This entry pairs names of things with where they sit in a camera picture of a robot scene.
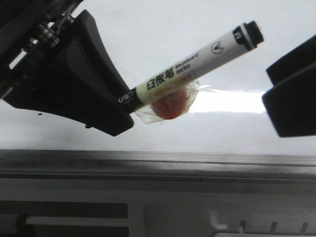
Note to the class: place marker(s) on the grey aluminium whiteboard tray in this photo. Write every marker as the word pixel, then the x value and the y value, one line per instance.
pixel 68 163

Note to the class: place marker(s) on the white black whiteboard marker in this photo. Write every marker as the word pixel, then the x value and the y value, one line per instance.
pixel 237 42

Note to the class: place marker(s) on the white whiteboard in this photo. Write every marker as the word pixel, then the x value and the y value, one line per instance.
pixel 143 37

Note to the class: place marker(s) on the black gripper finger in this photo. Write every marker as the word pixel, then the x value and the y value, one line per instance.
pixel 291 102

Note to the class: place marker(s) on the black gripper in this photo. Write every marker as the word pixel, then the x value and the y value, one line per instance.
pixel 75 79

